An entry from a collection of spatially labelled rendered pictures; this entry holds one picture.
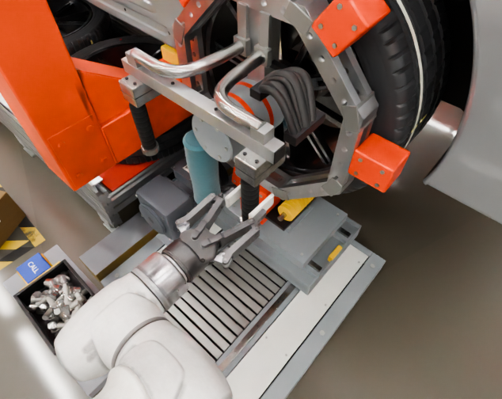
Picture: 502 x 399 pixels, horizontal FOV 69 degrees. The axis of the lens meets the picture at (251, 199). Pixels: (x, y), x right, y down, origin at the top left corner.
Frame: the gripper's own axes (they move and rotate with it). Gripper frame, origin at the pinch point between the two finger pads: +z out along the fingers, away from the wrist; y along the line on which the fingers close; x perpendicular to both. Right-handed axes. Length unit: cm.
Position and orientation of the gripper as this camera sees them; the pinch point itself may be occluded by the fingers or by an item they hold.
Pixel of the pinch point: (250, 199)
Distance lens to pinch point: 72.6
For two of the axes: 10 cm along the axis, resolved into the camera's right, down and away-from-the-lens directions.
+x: 0.0, -6.1, -7.9
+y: 7.5, 5.2, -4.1
